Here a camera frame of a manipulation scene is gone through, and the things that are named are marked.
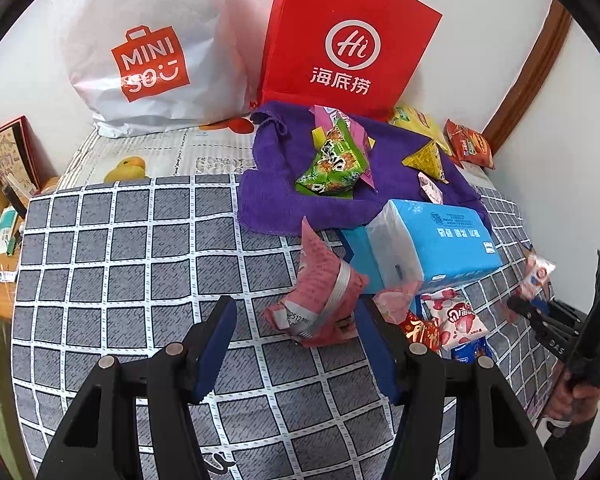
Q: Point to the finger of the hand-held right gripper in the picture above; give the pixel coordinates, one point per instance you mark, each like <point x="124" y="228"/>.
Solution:
<point x="530" y="312"/>

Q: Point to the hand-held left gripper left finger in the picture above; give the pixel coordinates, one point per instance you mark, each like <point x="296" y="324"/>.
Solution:
<point x="215" y="350"/>

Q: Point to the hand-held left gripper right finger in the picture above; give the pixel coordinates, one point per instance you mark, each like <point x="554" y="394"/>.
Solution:
<point x="375" y="355"/>

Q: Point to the red gold-print snack packet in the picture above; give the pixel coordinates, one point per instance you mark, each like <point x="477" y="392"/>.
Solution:
<point x="422" y="332"/>

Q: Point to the blue cookie packet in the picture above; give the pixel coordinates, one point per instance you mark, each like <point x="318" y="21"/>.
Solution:
<point x="472" y="351"/>

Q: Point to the small pink-white snack packet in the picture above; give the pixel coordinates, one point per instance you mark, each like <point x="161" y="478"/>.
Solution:
<point x="430" y="190"/>

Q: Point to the yellow triangular snack packet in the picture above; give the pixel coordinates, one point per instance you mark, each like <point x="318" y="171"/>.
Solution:
<point x="427" y="162"/>

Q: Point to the green snack packet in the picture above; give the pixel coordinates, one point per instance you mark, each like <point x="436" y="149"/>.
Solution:
<point x="335" y="160"/>

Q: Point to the magenta snack packet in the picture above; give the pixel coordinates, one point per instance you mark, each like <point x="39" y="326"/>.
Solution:
<point x="360" y="135"/>

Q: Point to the person's right forearm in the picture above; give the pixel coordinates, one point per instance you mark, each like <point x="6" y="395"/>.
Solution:
<point x="575" y="450"/>

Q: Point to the person's right hand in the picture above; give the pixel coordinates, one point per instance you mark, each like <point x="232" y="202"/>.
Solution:
<point x="572" y="402"/>

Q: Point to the white strawberry-print snack packet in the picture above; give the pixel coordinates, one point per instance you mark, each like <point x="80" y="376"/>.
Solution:
<point x="457" y="317"/>

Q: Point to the flat blue packet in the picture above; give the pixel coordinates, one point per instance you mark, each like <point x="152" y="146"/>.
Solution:
<point x="357" y="255"/>

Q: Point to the grey checked blanket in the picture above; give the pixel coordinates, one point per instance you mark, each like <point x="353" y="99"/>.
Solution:
<point x="130" y="285"/>

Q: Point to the blue tissue pack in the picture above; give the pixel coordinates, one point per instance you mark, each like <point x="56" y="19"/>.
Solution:
<point x="445" y="245"/>

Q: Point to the purple towel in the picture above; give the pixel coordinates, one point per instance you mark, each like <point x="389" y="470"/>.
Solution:
<point x="280" y="195"/>

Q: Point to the orange-red chip bag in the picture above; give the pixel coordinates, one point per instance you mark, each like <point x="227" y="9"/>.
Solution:
<point x="470" y="145"/>

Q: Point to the wooden nightstand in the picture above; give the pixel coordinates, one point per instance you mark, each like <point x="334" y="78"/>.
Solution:
<point x="5" y="305"/>

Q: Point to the yellow chip bag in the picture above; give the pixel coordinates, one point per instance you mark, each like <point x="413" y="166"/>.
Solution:
<point x="420" y="122"/>

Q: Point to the green-white small box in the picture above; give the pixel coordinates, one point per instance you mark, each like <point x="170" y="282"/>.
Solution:
<point x="5" y="230"/>

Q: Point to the red patterned book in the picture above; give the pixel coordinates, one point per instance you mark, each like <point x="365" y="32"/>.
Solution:
<point x="12" y="155"/>

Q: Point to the white plastic shopping bag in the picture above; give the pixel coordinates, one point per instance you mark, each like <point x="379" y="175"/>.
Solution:
<point x="150" y="35"/>

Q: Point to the red paper bag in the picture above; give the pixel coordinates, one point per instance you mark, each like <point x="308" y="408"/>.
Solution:
<point x="345" y="25"/>

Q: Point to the brown wooden door frame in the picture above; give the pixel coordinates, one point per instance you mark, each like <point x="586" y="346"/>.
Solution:
<point x="535" y="70"/>

